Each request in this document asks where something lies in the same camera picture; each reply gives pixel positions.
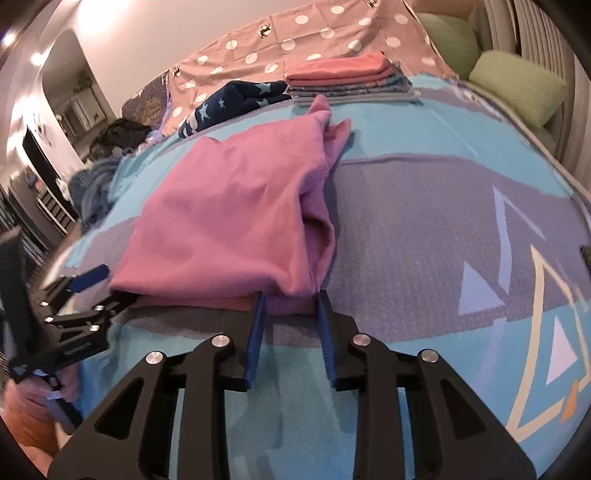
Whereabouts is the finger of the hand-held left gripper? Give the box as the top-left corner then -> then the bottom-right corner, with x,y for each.
44,291 -> 140,335
43,264 -> 110,303

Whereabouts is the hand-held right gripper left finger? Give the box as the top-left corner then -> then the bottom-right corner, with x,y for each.
48,293 -> 269,480

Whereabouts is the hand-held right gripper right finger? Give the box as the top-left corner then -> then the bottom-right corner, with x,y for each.
316,290 -> 536,480

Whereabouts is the pink garment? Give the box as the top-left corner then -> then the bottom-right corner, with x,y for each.
111,95 -> 352,315

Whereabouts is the person's left forearm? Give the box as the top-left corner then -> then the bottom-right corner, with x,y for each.
0,406 -> 63,480

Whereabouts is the stack of grey folded clothes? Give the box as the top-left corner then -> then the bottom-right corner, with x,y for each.
285,62 -> 422,108

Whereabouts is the person's left hand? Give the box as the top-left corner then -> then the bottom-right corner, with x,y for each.
9,367 -> 80,432

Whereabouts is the white shelf unit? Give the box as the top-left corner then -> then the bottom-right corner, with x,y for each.
34,184 -> 78,237

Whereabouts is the blue denim cloth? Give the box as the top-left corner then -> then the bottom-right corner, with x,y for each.
68,154 -> 126,228

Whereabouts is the dark cabinet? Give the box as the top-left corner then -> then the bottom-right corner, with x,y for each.
0,182 -> 52,278

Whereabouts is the black television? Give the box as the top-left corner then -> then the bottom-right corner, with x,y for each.
22,127 -> 62,186

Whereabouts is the blue geometric print blanket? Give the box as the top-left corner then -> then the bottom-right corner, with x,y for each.
44,71 -> 591,480

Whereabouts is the black bag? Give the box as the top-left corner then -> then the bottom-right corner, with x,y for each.
89,117 -> 154,158

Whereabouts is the brown patterned bed board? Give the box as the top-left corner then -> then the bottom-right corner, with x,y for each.
121,74 -> 172,136

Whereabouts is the navy star print garment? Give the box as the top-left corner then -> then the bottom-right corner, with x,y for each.
178,79 -> 293,139

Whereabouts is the coral folded garment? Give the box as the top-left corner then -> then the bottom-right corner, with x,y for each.
284,51 -> 393,81

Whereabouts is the pink polka dot blanket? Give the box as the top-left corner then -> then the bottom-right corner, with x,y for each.
159,0 -> 458,137

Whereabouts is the green pillow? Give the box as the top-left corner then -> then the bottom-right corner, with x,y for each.
468,50 -> 568,131
418,13 -> 481,80

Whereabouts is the wooden headboard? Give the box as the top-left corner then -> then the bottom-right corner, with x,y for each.
414,0 -> 478,19

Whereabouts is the white pleated curtain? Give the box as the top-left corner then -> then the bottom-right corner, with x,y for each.
482,0 -> 591,185

